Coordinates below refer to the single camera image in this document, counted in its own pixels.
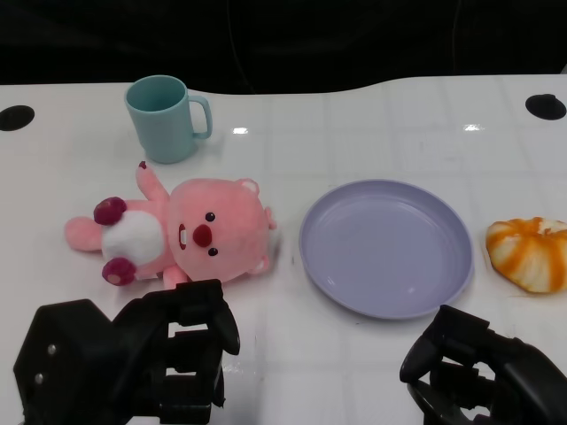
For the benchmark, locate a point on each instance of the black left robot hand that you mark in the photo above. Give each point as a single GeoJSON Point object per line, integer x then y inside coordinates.
{"type": "Point", "coordinates": [88, 354]}

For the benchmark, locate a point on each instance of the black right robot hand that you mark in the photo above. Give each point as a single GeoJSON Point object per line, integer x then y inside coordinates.
{"type": "Point", "coordinates": [500, 367]}

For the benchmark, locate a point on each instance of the pink plush beaver doll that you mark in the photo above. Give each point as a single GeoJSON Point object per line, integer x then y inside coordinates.
{"type": "Point", "coordinates": [212, 230]}

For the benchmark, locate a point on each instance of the lilac plastic plate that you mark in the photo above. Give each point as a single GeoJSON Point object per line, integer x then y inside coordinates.
{"type": "Point", "coordinates": [385, 248]}

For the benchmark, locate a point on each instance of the orange striped bread toy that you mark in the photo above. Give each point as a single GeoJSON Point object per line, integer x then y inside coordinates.
{"type": "Point", "coordinates": [531, 257]}

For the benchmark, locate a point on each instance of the teal plastic mug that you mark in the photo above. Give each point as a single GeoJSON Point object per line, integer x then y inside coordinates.
{"type": "Point", "coordinates": [161, 124]}

